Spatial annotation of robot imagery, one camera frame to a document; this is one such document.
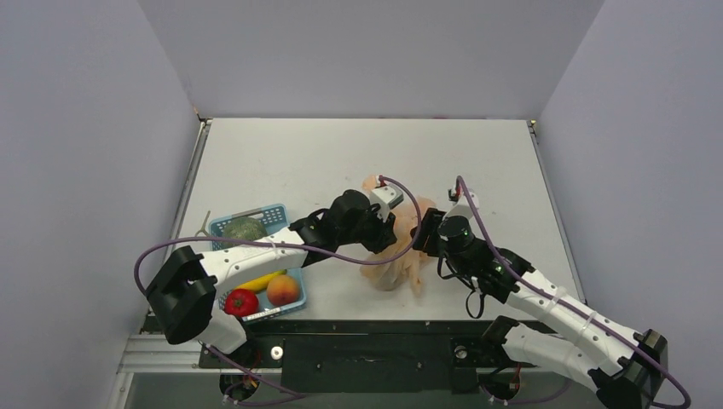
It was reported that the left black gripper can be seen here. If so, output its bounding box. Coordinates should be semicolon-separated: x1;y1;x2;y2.
338;203;396;255

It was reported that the beige plastic bag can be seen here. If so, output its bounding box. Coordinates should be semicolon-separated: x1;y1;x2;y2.
359;197;431;297

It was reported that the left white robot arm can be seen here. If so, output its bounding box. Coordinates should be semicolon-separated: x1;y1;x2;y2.
145;187;404;366

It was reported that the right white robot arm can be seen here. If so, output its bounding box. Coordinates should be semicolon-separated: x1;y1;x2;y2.
410;208;668;408

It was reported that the fake peach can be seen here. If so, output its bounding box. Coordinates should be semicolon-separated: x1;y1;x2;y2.
266;274;301;307

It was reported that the yellow fake banana bunch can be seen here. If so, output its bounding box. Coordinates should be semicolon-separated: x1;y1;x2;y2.
235;269;286;293

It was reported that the green fake melon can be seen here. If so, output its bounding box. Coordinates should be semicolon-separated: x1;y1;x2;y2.
222;216;268;241

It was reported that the red fake tomato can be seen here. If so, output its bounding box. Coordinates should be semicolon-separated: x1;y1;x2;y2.
223;289;259;318

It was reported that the blue plastic basket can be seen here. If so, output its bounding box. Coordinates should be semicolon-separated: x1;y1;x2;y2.
198;204;307;322

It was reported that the black loop cable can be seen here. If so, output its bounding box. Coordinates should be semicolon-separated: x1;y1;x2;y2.
437;254;488;320

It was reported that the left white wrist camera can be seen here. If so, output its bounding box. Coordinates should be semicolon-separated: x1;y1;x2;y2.
369;176;404;222

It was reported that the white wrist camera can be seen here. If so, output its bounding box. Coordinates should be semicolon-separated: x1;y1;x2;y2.
369;176;404;222
445;180;479;219

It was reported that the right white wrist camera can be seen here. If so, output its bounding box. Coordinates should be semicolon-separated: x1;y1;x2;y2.
445;180;479;219

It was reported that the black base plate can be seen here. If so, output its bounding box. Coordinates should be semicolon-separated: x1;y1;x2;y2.
229;319;516;394

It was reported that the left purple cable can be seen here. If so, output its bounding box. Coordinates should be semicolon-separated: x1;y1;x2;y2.
133;175;424;407

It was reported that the purple cable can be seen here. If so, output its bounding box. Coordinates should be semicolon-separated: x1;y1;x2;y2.
133;175;424;407
454;175;692;409

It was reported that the aluminium rail frame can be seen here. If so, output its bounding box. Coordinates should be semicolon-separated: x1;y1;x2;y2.
107;332;284;409

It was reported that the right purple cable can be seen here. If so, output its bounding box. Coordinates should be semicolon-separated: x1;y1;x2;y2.
454;175;692;409

